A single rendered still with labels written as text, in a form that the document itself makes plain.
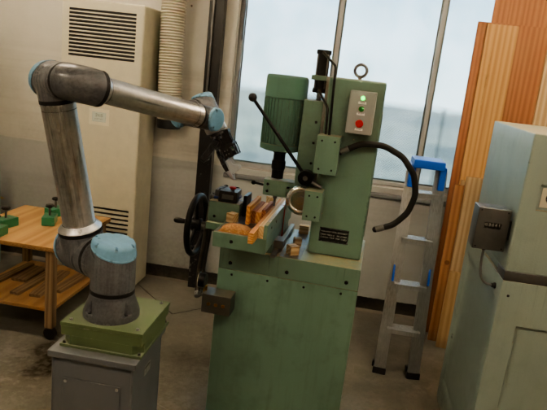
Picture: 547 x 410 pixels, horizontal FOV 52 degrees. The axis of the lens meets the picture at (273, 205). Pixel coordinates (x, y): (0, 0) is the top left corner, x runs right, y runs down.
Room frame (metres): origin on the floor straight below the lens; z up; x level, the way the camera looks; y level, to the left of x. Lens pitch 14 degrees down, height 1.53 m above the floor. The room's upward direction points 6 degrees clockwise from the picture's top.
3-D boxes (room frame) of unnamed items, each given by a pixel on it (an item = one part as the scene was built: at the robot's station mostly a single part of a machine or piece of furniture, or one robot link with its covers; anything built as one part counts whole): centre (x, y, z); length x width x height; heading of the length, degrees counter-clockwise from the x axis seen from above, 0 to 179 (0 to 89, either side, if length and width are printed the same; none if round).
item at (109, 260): (1.81, 0.53, 0.83); 0.17 x 0.15 x 0.18; 52
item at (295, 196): (2.23, -0.11, 1.02); 0.12 x 0.03 x 0.12; 80
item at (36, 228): (3.03, 1.31, 0.32); 0.66 x 0.57 x 0.64; 172
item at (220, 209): (2.37, 0.20, 0.92); 0.15 x 0.13 x 0.09; 170
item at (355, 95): (2.19, -0.29, 1.40); 0.10 x 0.06 x 0.16; 80
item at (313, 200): (2.19, -0.16, 1.02); 0.09 x 0.07 x 0.12; 170
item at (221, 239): (2.35, 0.11, 0.87); 0.61 x 0.30 x 0.06; 170
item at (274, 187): (2.37, -0.02, 1.03); 0.14 x 0.07 x 0.09; 80
